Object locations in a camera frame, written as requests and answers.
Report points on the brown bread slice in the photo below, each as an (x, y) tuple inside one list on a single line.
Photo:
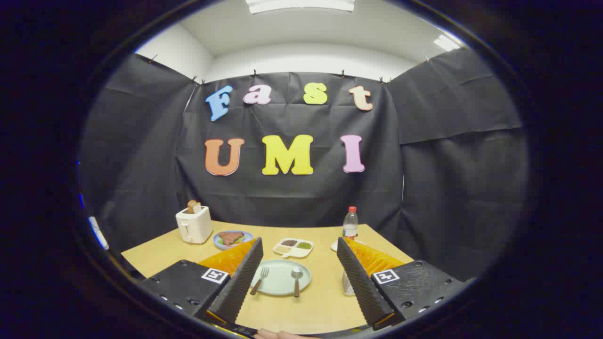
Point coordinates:
[(193, 206)]

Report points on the green mung beans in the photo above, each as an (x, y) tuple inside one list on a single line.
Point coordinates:
[(305, 245)]

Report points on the long ceiling light panel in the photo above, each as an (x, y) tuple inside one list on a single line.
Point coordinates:
[(301, 4)]

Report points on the yellow soybeans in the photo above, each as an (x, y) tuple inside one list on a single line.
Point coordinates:
[(282, 249)]

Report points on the brown steak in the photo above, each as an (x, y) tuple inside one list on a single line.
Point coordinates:
[(230, 237)]

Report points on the green and orange vegetables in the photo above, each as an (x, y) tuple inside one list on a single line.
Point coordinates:
[(239, 241)]

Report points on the white toaster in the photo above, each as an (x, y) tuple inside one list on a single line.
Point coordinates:
[(193, 226)]

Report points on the light green plate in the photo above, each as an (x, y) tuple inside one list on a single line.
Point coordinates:
[(281, 280)]

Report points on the white square coaster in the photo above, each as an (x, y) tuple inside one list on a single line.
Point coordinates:
[(335, 245)]

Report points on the black backdrop cloth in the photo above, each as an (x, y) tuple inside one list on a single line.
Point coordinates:
[(292, 197)]

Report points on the white divided dish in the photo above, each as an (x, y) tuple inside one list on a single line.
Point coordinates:
[(294, 248)]

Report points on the small ceiling light panel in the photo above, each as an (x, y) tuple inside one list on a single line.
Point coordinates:
[(445, 42)]

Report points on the dark brown beans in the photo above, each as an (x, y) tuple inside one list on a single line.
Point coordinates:
[(289, 243)]

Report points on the clear bottle with red cap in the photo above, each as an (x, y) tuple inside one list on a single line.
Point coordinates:
[(350, 226)]

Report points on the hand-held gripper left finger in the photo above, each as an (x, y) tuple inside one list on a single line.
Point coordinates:
[(240, 287)]

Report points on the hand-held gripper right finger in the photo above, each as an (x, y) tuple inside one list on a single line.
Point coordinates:
[(362, 287)]

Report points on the blue plate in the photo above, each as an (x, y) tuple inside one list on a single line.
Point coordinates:
[(245, 234)]

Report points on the white rice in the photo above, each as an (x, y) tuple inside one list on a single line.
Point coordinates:
[(300, 253)]

